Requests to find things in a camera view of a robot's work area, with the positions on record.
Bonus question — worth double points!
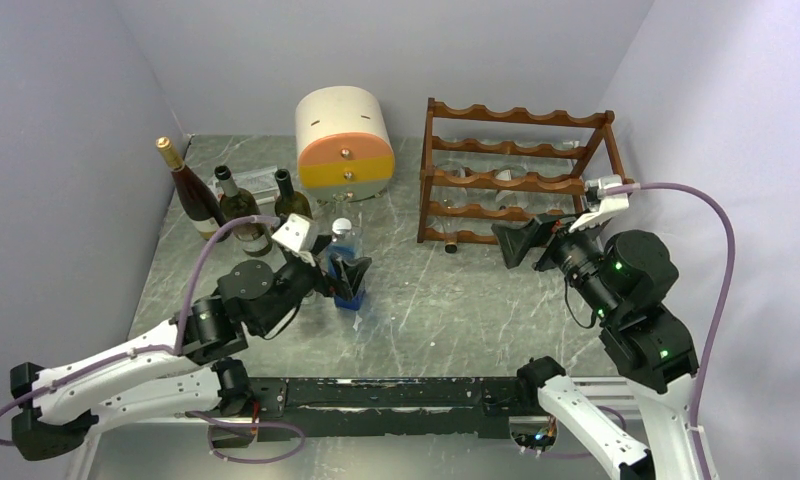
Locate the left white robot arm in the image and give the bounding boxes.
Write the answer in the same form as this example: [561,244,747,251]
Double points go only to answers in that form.
[10,253,372,461]

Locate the dark green labelled wine bottle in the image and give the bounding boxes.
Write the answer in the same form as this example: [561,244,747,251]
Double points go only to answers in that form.
[214,165,272,257]

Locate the clear glass bottle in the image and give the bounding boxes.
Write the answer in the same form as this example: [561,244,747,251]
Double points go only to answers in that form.
[322,199,363,232]

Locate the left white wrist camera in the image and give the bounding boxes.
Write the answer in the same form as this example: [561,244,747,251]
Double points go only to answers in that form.
[271,214,319,255]

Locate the dark gold-capped wine bottle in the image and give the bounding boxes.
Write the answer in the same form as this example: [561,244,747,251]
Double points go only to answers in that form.
[155,137,225,241]

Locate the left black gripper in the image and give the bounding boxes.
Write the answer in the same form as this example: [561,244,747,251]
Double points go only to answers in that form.
[255,234,372,334]

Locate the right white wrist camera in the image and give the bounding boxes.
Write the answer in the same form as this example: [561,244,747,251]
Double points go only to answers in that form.
[568,175,629,233]

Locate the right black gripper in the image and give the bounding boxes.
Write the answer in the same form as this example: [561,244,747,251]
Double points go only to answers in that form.
[491,206,620,321]

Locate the dark wine bottle white label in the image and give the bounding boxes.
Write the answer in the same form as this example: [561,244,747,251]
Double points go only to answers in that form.
[274,169,314,219]

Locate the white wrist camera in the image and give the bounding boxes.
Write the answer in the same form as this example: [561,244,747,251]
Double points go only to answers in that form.
[271,214,319,255]
[568,175,629,233]

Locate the clear plastic ruler package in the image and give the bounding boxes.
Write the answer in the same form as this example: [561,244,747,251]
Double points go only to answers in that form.
[232,165,279,205]

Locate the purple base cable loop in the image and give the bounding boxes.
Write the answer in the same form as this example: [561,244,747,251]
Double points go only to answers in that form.
[187,410,307,464]

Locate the white round drawer cabinet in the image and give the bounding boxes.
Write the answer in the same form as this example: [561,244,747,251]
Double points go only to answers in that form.
[295,86,395,203]

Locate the brown wooden wine rack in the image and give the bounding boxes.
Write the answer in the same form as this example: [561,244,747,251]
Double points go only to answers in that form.
[416,97,632,245]

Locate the blue labelled clear bottle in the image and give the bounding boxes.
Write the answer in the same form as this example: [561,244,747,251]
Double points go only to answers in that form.
[327,218,366,311]

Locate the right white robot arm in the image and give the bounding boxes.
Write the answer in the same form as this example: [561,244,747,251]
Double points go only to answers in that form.
[492,214,714,479]

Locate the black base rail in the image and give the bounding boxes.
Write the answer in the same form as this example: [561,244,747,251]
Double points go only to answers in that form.
[209,377,547,439]

